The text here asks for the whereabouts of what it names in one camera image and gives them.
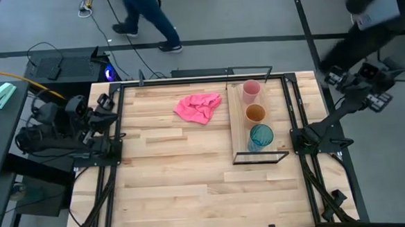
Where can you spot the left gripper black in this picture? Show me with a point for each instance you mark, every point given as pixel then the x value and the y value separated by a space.
pixel 105 102

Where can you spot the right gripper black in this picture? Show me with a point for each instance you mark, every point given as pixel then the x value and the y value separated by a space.
pixel 379 102

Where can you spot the teal ribbed plastic cup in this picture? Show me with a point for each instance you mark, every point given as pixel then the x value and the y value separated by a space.
pixel 261 136

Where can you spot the orange plastic cup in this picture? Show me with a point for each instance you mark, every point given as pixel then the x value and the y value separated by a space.
pixel 255 114

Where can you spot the pink plastic cup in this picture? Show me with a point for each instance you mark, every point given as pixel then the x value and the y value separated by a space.
pixel 251 90

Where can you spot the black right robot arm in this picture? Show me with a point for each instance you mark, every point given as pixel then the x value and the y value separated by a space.
pixel 334 118

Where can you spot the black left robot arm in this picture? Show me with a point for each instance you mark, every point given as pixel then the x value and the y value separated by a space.
pixel 44 139

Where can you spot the black framed wooden shelf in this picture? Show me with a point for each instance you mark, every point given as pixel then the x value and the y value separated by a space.
pixel 239 125

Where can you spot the person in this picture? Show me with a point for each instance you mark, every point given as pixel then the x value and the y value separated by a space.
pixel 148 8
pixel 358 42

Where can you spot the black computer tower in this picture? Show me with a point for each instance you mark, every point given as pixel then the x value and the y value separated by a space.
pixel 71 66

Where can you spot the pink crumpled cloth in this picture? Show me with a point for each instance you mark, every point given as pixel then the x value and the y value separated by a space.
pixel 197 108

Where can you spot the black bar behind table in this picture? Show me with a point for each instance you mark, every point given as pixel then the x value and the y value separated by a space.
pixel 193 73

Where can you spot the black equipment cart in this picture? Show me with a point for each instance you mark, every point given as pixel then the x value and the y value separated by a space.
pixel 40 195

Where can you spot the mint green stapler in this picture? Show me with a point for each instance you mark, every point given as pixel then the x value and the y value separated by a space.
pixel 2 95

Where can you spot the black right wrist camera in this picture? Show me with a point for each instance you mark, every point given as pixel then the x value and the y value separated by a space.
pixel 369 70

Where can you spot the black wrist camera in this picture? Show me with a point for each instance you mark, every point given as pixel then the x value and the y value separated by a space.
pixel 75 105
pixel 369 70

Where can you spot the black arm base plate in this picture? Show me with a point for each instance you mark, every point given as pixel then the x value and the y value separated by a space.
pixel 329 145
pixel 116 157

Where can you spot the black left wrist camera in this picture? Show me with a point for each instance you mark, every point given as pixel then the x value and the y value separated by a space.
pixel 75 105

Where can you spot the black table frame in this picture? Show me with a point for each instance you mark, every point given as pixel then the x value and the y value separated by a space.
pixel 187 81

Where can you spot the black frame clamp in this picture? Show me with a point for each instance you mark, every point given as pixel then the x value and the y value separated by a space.
pixel 335 200

